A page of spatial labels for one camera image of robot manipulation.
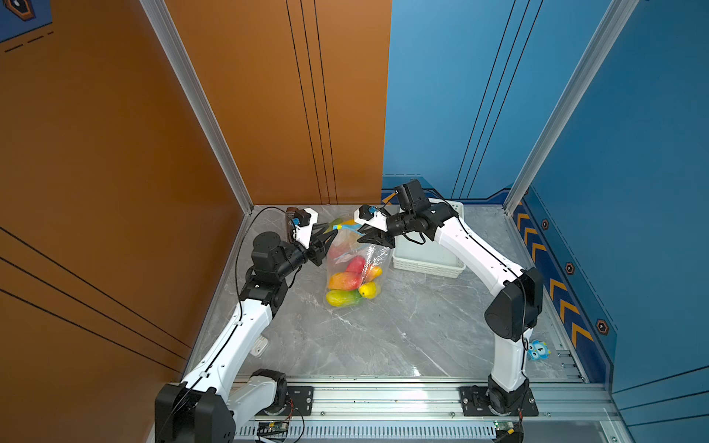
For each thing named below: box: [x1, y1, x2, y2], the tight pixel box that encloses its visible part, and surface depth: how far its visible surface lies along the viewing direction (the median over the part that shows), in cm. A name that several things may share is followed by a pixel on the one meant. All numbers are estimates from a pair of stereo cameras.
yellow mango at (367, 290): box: [358, 281, 378, 300], surface depth 87 cm
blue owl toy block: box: [527, 339, 553, 361], surface depth 82 cm
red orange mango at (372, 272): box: [362, 264, 384, 282], surface depth 87 cm
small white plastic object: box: [250, 335, 269, 358], surface depth 84 cm
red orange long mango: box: [328, 271, 364, 291], surface depth 85 cm
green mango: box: [325, 288, 363, 308], surface depth 86 cm
